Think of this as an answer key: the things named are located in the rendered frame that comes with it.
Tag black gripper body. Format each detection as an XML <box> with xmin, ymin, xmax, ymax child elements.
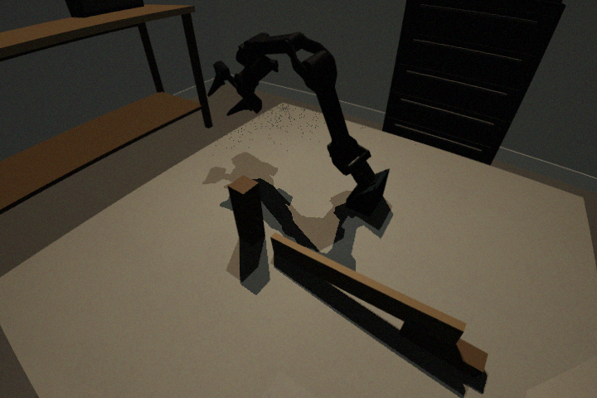
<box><xmin>213</xmin><ymin>61</ymin><xmax>262</xmax><ymax>114</ymax></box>

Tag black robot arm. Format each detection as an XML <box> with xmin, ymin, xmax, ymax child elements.
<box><xmin>236</xmin><ymin>32</ymin><xmax>380</xmax><ymax>192</ymax></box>

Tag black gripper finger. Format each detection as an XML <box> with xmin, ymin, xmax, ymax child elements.
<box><xmin>227</xmin><ymin>98</ymin><xmax>252</xmax><ymax>116</ymax></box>
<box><xmin>208</xmin><ymin>69</ymin><xmax>225</xmax><ymax>97</ymax></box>

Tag long brown wooden rail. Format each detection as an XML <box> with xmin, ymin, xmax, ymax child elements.
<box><xmin>270</xmin><ymin>233</ymin><xmax>466</xmax><ymax>346</ymax></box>

